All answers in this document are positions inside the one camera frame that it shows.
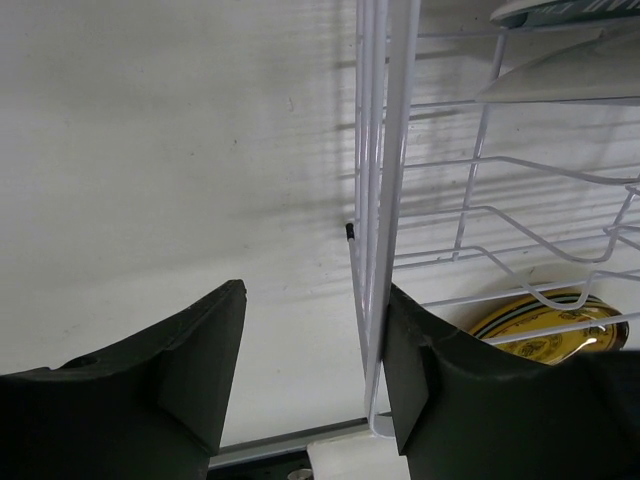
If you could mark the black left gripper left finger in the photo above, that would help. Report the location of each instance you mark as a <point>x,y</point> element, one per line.
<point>150,406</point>

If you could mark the green rimmed white plate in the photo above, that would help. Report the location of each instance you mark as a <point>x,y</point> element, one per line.
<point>526,13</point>

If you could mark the white orange sunburst plate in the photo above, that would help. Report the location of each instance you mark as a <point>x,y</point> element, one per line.
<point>604,70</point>

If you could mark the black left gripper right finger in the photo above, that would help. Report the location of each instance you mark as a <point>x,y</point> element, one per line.
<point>463,409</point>

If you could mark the white wire dish rack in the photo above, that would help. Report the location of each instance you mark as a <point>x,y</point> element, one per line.
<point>468,205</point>

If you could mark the yellow patterned plate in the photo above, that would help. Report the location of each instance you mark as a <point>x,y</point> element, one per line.
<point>527,314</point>

